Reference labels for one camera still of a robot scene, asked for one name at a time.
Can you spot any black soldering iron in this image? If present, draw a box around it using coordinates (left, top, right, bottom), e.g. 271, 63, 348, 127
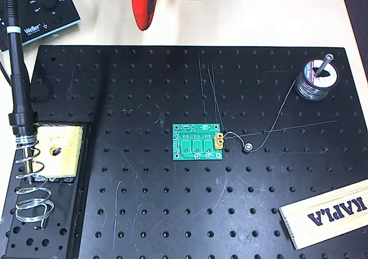
3, 0, 35, 185

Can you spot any yellow cleaning sponge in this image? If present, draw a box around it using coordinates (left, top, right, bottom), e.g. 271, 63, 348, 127
33, 125, 84, 179

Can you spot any metal bolt post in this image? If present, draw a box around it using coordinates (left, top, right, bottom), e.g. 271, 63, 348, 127
315, 53, 335, 78

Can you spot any metal spring iron holder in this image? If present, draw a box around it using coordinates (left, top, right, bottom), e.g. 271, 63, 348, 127
7, 111, 55, 231

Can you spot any thin solder wire strand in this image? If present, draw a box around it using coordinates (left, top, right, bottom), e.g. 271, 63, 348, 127
223, 79, 298, 153

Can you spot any black perforated breadboard plate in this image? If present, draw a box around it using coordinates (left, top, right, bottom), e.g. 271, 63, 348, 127
0, 44, 368, 259

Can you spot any wooden plank printed KAPLA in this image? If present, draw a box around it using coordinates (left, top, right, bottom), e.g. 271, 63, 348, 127
278, 179, 368, 250

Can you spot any yellow power connector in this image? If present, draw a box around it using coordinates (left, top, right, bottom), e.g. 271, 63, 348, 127
213, 132, 225, 150

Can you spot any teal Weller soldering station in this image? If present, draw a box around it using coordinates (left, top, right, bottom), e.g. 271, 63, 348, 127
0, 0, 82, 52

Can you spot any solder wire spool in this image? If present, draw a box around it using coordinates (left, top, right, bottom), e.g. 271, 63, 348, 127
294, 58, 340, 102

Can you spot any green circuit board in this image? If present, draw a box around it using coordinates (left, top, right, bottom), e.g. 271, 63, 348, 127
171, 123, 224, 161

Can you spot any black soldering stand base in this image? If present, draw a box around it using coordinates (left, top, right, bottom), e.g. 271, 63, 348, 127
1, 121, 97, 259

